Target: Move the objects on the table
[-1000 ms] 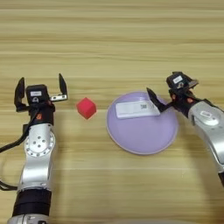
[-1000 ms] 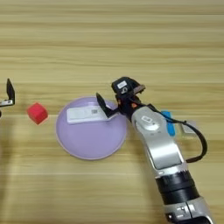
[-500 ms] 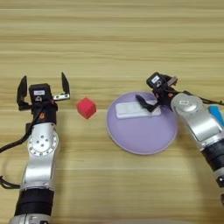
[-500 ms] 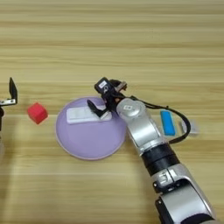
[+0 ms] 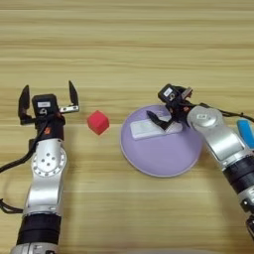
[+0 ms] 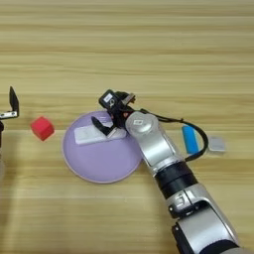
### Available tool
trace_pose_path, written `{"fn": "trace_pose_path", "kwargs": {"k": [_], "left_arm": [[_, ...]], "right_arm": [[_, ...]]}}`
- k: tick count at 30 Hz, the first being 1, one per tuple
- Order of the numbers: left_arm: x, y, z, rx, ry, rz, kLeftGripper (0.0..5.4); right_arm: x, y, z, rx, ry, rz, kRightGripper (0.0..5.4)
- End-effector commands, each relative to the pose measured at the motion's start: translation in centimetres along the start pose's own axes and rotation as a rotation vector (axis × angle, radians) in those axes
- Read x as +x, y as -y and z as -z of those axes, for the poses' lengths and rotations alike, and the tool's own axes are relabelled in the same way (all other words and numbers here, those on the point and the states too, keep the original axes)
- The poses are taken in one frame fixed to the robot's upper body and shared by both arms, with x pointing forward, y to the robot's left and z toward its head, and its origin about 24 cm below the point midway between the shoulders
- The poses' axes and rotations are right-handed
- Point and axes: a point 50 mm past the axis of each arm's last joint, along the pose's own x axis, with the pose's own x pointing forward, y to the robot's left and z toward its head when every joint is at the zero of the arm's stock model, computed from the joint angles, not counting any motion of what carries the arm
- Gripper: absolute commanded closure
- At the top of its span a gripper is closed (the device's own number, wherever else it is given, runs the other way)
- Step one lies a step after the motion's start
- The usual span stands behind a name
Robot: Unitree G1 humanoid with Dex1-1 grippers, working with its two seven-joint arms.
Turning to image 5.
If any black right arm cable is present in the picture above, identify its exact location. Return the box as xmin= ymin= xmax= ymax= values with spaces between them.
xmin=197 ymin=101 xmax=254 ymax=123

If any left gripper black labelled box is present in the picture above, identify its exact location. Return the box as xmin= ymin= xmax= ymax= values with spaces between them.
xmin=31 ymin=93 xmax=60 ymax=117

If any blue rectangular block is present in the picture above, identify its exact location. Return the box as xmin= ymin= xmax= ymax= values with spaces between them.
xmin=236 ymin=119 xmax=254 ymax=150

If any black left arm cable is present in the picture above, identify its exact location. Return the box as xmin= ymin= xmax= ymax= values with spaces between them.
xmin=0 ymin=124 xmax=45 ymax=214

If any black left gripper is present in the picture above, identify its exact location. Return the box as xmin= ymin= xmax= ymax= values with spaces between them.
xmin=17 ymin=79 xmax=80 ymax=142

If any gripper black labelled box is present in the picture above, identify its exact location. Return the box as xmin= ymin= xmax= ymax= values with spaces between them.
xmin=157 ymin=83 xmax=182 ymax=104
xmin=31 ymin=93 xmax=60 ymax=117

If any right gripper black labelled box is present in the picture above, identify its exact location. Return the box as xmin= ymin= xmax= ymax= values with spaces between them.
xmin=157 ymin=83 xmax=182 ymax=104

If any red cube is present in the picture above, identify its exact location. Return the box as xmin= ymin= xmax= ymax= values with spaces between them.
xmin=86 ymin=109 xmax=111 ymax=136

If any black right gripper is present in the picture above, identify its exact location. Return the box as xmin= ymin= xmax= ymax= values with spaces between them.
xmin=146 ymin=85 xmax=194 ymax=131

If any white test cassette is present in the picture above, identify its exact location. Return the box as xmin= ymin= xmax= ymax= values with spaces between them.
xmin=129 ymin=119 xmax=185 ymax=141

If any round purple plate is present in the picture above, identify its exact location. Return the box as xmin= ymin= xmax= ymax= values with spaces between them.
xmin=119 ymin=104 xmax=204 ymax=179

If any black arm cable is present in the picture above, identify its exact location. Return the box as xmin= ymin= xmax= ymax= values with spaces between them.
xmin=0 ymin=124 xmax=45 ymax=214
xmin=197 ymin=101 xmax=254 ymax=123

